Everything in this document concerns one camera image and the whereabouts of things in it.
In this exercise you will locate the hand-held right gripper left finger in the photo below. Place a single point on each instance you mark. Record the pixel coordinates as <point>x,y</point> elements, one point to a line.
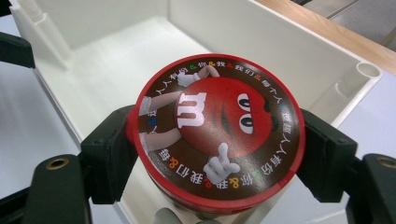
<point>107,155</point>

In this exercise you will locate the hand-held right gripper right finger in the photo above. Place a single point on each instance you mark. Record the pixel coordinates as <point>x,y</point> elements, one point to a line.
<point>328,155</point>

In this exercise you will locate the white plastic box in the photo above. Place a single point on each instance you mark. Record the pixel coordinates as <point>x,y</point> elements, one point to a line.
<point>109,62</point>

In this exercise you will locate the red round candy can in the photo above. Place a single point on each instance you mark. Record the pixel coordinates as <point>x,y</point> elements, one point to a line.
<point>218,124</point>

